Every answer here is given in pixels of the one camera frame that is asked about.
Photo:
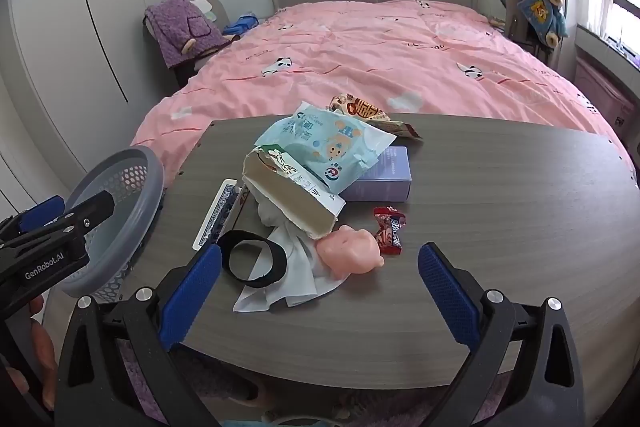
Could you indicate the red candy wrapper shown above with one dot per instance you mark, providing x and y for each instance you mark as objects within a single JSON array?
[{"x": 389, "y": 232}]

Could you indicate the grey chair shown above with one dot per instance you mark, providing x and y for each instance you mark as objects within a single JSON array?
[
  {"x": 222, "y": 12},
  {"x": 515, "y": 24}
]

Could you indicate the light blue wet wipes pack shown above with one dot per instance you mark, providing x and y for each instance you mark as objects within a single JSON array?
[{"x": 330, "y": 142}]

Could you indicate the torn cream carton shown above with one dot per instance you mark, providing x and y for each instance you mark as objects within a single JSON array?
[{"x": 285, "y": 202}]

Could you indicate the person's left hand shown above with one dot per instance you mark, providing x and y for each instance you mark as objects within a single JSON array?
[{"x": 44, "y": 342}]

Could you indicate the white cloth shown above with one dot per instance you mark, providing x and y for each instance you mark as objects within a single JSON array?
[{"x": 295, "y": 272}]

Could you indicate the purple cardboard box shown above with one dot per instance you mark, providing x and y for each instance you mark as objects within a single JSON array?
[{"x": 390, "y": 177}]

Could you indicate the blue patterned card box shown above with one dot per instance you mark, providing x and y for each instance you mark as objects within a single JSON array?
[{"x": 220, "y": 212}]

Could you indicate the white wardrobe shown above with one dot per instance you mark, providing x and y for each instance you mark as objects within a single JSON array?
[{"x": 100, "y": 32}]

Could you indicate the black elastic band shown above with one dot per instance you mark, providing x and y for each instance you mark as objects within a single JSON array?
[{"x": 280, "y": 264}]

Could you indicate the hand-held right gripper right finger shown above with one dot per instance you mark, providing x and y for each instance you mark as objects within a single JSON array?
[{"x": 447, "y": 292}]

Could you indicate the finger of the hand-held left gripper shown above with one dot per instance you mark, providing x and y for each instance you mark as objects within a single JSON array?
[
  {"x": 92, "y": 209},
  {"x": 42, "y": 212}
]

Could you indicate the red and white snack wrapper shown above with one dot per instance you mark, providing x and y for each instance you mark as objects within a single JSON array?
[{"x": 365, "y": 112}]

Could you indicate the pink storage box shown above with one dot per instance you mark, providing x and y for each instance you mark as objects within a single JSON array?
[{"x": 600, "y": 87}]

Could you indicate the purple fleece garment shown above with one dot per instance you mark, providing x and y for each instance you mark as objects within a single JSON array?
[{"x": 180, "y": 27}]

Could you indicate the pink rubber toy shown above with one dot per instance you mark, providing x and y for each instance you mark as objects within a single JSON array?
[{"x": 350, "y": 252}]

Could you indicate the white pack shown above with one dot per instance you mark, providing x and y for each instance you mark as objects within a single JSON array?
[{"x": 204, "y": 7}]

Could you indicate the grey plastic mesh basket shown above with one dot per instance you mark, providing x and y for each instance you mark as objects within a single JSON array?
[{"x": 125, "y": 187}]

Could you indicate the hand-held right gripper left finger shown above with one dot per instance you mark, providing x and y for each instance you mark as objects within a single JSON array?
[{"x": 192, "y": 292}]

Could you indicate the blue toy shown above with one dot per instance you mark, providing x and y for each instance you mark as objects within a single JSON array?
[{"x": 240, "y": 26}]

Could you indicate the bed with pink duvet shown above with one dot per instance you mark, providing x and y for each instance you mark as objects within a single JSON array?
[{"x": 350, "y": 57}]

